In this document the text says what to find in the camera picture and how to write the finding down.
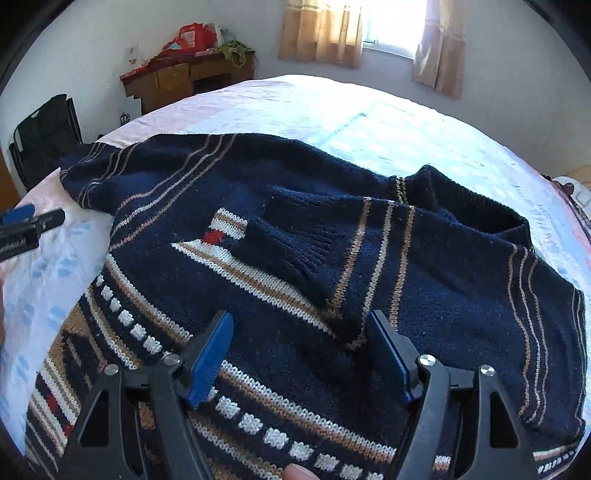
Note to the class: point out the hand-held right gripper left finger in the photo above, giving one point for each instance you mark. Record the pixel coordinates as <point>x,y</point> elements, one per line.
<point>213,357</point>

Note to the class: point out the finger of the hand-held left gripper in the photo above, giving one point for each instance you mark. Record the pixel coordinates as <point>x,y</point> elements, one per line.
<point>48,219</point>
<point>16,215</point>

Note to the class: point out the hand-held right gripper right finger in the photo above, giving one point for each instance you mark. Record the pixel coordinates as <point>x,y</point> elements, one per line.
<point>391,357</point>

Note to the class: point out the navy striped knit sweater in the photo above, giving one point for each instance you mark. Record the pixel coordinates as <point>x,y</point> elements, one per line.
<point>300,207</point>

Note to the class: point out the person's right hand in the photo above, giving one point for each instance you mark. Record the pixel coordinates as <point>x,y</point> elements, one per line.
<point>301,472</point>

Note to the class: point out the black folding chair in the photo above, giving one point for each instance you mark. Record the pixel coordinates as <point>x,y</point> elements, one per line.
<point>44,134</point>

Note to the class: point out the red gift bags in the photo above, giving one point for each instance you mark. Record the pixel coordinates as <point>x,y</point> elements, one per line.
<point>191,39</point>

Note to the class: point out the brown white patterned pillow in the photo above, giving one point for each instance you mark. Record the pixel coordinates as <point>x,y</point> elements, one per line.
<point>575,190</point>

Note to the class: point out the green plant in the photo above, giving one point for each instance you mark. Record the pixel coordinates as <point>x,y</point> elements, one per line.
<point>235,50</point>

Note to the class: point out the light blue pink bed sheet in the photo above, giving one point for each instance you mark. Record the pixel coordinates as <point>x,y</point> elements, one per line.
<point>323,106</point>

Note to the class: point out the beige curtain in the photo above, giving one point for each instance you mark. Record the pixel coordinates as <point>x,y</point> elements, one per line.
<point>438,46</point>
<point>323,30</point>

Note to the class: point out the bright window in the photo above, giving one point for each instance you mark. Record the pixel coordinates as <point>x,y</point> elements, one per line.
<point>392,23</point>

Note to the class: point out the white wall paper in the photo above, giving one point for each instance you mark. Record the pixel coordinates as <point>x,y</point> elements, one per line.
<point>133,54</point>

